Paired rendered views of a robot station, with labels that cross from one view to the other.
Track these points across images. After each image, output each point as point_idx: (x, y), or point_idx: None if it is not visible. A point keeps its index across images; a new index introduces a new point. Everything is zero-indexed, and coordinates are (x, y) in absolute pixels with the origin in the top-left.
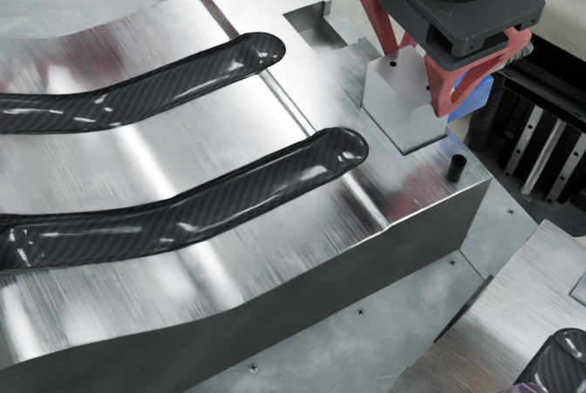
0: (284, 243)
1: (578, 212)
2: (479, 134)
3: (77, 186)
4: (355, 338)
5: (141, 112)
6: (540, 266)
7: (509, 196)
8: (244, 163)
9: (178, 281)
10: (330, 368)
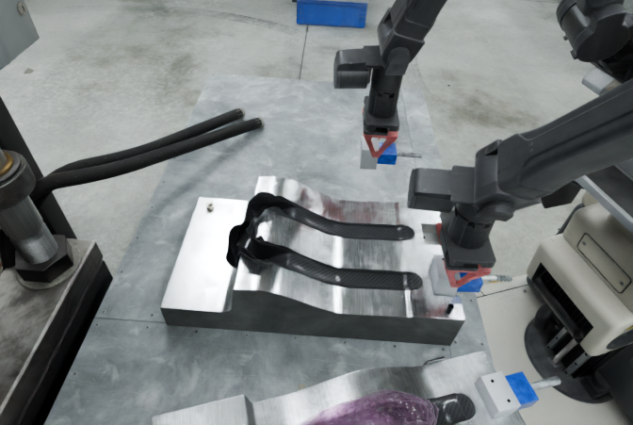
0: (370, 302)
1: (581, 387)
2: (539, 319)
3: (315, 250)
4: (386, 353)
5: (351, 236)
6: (469, 366)
7: (485, 337)
8: (374, 269)
9: (328, 295)
10: (371, 358)
